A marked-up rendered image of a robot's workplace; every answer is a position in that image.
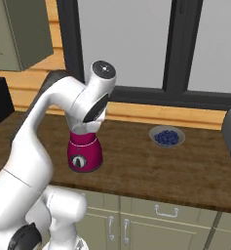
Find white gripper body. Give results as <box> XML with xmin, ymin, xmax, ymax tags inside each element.
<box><xmin>73</xmin><ymin>118</ymin><xmax>105</xmax><ymax>135</ymax></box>

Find magenta blender base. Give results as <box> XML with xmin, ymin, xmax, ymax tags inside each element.
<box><xmin>66</xmin><ymin>130</ymin><xmax>104</xmax><ymax>174</ymax></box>

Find olive drawer front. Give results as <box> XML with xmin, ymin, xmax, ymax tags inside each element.
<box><xmin>80</xmin><ymin>189</ymin><xmax>122</xmax><ymax>213</ymax></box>
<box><xmin>119</xmin><ymin>195</ymin><xmax>219</xmax><ymax>227</ymax></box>

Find blueberries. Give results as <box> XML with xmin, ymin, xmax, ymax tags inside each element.
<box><xmin>153</xmin><ymin>129</ymin><xmax>180</xmax><ymax>146</ymax></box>

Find grey bowl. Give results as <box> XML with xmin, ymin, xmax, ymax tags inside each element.
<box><xmin>148</xmin><ymin>125</ymin><xmax>186</xmax><ymax>148</ymax></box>

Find olive cupboard door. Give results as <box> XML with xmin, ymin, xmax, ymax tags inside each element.
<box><xmin>119</xmin><ymin>221</ymin><xmax>216</xmax><ymax>250</ymax></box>
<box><xmin>75</xmin><ymin>208</ymin><xmax>122</xmax><ymax>250</ymax></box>
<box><xmin>208</xmin><ymin>211</ymin><xmax>231</xmax><ymax>250</ymax></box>

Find silver cupboard door handle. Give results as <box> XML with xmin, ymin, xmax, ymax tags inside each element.
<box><xmin>122</xmin><ymin>218</ymin><xmax>131</xmax><ymax>246</ymax></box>
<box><xmin>107</xmin><ymin>215</ymin><xmax>116</xmax><ymax>243</ymax></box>

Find silver drawer handle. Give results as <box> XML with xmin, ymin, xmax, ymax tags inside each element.
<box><xmin>154</xmin><ymin>204</ymin><xmax>180</xmax><ymax>219</ymax></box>

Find black window frame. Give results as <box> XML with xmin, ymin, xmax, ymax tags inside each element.
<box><xmin>56</xmin><ymin>0</ymin><xmax>231</xmax><ymax>111</ymax></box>

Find olive wall cupboard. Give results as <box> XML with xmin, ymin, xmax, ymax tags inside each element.
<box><xmin>0</xmin><ymin>0</ymin><xmax>55</xmax><ymax>72</ymax></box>

